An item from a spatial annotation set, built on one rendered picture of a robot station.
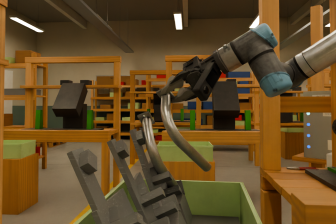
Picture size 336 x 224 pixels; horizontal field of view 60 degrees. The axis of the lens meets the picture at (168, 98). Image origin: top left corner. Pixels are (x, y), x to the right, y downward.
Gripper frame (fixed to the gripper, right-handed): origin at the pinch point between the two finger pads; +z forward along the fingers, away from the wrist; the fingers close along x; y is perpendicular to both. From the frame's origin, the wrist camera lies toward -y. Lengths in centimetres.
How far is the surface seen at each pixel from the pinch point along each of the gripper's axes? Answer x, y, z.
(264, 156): -82, 34, -5
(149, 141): -3.2, -11.5, 8.5
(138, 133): -1.1, -7.9, 11.5
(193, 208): -35.4, -14.3, 14.2
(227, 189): -36.8, -11.1, 1.1
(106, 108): -368, 770, 544
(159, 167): -10.0, -15.7, 9.7
